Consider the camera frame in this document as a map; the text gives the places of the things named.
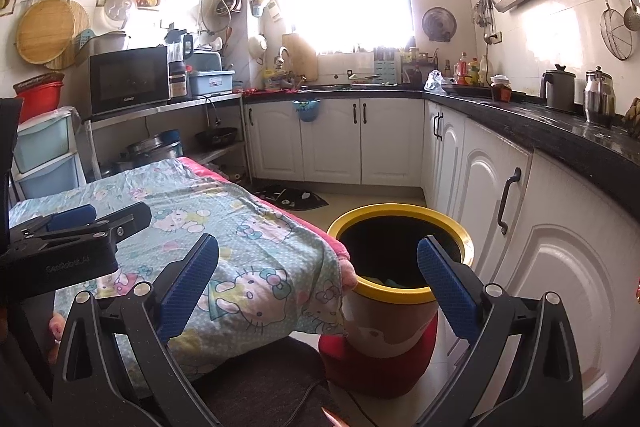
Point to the wooden cutting board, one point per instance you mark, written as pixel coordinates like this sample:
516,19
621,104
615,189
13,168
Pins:
302,57

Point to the steel pot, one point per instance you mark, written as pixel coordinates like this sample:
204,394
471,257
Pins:
150,152

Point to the glass jar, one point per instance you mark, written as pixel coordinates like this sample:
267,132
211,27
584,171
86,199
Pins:
501,92

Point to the blue plastic drawer unit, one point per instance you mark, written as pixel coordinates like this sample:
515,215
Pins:
45,142

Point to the clear oil bottle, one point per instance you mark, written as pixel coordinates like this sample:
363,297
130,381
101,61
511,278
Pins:
487,74

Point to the black kitchen countertop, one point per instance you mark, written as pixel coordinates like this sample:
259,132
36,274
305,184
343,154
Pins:
550,122

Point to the black blender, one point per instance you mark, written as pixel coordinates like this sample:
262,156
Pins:
180,52

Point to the black floor mat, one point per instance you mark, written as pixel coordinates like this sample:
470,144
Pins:
295,199

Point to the yellow oil bottle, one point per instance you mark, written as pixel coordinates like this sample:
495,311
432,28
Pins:
474,74

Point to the white cooking pot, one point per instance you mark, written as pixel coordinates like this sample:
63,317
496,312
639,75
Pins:
110,43

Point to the person's left hand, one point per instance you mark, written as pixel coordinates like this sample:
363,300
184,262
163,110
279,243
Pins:
57,327

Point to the round bamboo board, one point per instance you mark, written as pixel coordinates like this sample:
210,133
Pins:
45,32

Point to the dark grey cloth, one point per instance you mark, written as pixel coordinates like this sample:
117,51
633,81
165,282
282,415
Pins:
260,387

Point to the steel kettle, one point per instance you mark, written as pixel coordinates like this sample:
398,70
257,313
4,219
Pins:
599,97

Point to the hanging steel bowls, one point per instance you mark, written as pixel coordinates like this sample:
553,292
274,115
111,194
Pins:
229,3

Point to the hanging kitchen utensils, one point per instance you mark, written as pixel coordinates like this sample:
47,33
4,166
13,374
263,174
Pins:
482,14

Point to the yellow rimmed trash bin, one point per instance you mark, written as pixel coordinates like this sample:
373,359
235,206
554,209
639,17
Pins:
390,322

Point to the black wok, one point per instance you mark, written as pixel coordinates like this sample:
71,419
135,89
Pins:
217,137

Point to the red sauce bottle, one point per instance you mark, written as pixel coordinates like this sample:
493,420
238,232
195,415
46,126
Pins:
462,72

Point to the printed blue blanket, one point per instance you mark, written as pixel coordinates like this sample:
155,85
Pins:
240,207

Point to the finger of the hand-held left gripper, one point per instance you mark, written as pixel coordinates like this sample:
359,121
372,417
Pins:
70,217
125,219

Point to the round woven mat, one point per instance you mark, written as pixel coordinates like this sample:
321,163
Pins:
82,14

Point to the black microwave oven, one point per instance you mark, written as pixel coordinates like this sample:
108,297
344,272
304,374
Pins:
130,79

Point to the brown woven basket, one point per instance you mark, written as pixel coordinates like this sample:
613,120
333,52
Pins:
35,82

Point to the metal shelf rack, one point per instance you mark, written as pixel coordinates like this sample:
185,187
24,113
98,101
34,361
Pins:
165,107

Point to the white kitchen cabinets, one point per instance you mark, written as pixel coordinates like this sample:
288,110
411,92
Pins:
330,142

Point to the grey plastic dish bin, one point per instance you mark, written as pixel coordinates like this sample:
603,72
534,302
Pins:
212,83

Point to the blue knife rack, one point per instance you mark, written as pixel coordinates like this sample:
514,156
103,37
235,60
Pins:
387,69

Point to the sink faucet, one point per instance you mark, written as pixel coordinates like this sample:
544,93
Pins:
283,54

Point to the crumpled white plastic bag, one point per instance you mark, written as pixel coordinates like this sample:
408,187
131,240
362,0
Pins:
435,83

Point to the white wall utensil holder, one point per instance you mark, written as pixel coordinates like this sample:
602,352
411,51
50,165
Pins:
257,7

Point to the blue hanging bin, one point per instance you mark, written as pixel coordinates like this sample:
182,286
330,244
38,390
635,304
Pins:
306,112

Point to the person's right hand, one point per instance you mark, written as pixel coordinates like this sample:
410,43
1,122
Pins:
335,419

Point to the brown woven object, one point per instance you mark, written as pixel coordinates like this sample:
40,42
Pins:
634,114

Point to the white strainer bowl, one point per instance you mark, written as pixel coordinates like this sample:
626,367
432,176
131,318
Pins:
257,46

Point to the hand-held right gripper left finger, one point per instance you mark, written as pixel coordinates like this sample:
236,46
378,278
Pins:
190,287

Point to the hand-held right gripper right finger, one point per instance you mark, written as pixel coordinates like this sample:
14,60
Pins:
445,287

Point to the red plastic basin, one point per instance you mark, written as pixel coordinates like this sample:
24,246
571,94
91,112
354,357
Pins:
40,102

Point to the grey kettle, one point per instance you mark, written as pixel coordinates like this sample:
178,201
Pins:
560,89

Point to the clear plastic lid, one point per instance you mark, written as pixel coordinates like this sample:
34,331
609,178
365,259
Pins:
120,7

